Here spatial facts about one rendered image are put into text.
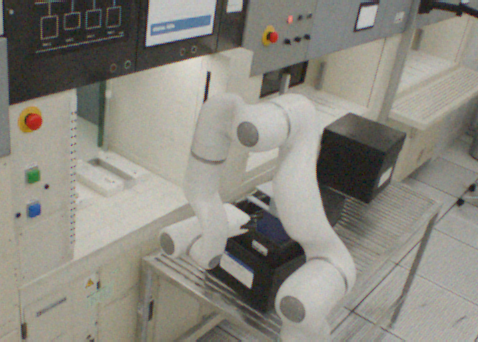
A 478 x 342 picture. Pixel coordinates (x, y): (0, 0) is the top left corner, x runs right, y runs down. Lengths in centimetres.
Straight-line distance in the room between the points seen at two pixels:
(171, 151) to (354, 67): 145
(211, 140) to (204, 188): 13
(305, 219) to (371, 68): 205
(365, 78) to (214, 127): 202
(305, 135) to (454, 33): 343
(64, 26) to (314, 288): 81
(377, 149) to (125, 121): 100
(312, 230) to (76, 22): 72
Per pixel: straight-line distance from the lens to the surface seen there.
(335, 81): 337
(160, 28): 167
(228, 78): 191
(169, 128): 213
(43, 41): 142
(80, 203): 199
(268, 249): 177
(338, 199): 232
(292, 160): 130
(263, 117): 120
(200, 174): 142
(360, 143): 247
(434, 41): 472
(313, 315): 130
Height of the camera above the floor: 195
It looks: 32 degrees down
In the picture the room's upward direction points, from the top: 10 degrees clockwise
